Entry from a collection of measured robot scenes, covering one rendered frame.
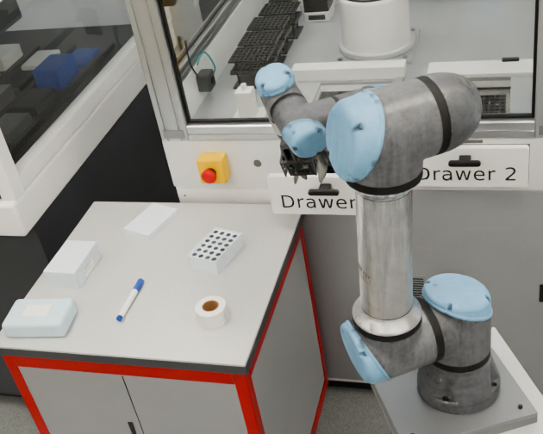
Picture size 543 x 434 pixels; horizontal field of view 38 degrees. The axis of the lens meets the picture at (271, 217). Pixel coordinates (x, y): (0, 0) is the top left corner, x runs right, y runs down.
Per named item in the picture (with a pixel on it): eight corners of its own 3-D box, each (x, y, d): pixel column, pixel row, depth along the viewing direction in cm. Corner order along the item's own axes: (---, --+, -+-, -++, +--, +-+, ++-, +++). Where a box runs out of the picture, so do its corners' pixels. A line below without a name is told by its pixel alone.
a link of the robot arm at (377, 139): (444, 375, 139) (453, 95, 107) (366, 405, 135) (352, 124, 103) (410, 331, 148) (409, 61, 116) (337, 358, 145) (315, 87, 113)
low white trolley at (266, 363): (295, 569, 209) (245, 365, 166) (84, 536, 227) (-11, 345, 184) (335, 399, 254) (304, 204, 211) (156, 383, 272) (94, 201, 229)
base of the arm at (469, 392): (514, 400, 145) (516, 360, 139) (437, 424, 142) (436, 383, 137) (477, 349, 157) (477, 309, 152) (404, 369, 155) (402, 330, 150)
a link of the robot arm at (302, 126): (348, 120, 146) (323, 83, 153) (291, 136, 144) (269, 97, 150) (346, 150, 152) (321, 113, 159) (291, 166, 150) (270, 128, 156)
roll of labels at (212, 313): (223, 331, 175) (220, 318, 173) (194, 328, 178) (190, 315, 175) (233, 309, 181) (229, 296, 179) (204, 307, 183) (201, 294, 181)
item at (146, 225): (149, 240, 208) (147, 235, 207) (124, 232, 213) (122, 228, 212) (178, 213, 216) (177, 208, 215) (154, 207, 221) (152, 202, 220)
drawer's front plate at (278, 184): (390, 215, 191) (386, 177, 184) (272, 213, 199) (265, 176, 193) (390, 211, 192) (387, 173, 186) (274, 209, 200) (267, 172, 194)
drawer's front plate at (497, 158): (527, 187, 191) (529, 148, 185) (406, 186, 200) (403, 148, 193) (527, 183, 193) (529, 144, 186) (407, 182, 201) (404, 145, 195)
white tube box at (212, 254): (218, 275, 192) (215, 263, 190) (190, 268, 196) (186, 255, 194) (244, 244, 200) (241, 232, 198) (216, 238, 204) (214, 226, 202)
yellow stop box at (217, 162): (226, 185, 209) (221, 162, 205) (200, 185, 211) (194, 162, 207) (231, 174, 213) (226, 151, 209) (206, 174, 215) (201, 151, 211)
